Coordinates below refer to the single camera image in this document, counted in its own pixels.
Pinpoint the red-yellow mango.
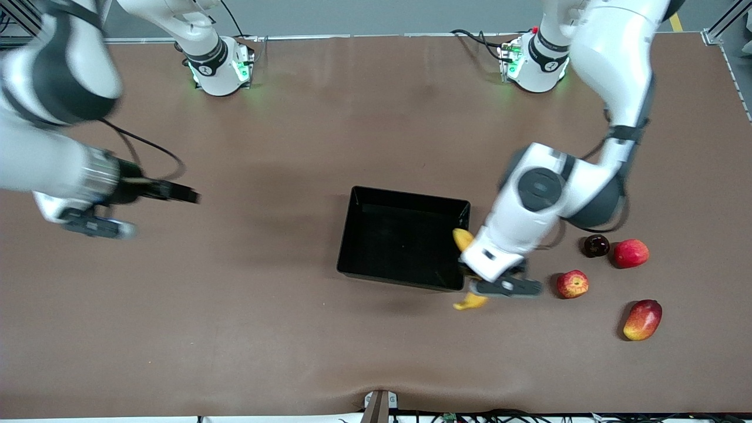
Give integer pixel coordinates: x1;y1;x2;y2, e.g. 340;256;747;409
623;299;663;341

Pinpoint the dark purple plum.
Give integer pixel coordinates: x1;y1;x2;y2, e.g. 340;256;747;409
583;234;610;258

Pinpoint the aluminium frame post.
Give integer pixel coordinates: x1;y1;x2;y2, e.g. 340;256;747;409
0;0;45;37
702;0;752;46

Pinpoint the metal table edge rail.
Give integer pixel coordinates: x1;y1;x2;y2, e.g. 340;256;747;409
103;32;706;45

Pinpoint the yellow banana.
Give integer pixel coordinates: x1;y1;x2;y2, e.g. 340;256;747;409
452;228;489;311

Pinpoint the black right arm base cable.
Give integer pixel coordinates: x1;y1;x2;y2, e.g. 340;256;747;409
219;0;247;42

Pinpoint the black plastic tray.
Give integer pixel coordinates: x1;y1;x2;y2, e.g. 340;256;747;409
337;186;471;293

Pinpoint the plain red apple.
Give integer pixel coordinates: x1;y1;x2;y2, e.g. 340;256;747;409
613;239;650;269

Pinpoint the yellow-red striped apple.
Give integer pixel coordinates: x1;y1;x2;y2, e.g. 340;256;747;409
556;270;590;300

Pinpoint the black arm base cable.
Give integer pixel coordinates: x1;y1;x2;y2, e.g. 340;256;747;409
219;0;247;42
450;28;515;62

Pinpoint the black cable bundle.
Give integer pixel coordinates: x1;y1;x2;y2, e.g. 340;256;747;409
197;408;752;423

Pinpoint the black left arm base cable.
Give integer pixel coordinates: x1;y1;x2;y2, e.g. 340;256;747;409
450;28;515;62

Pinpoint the grey metal table bracket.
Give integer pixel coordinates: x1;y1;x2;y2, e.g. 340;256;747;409
362;390;399;423

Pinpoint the brown table mat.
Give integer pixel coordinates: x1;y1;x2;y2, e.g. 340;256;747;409
0;34;752;419

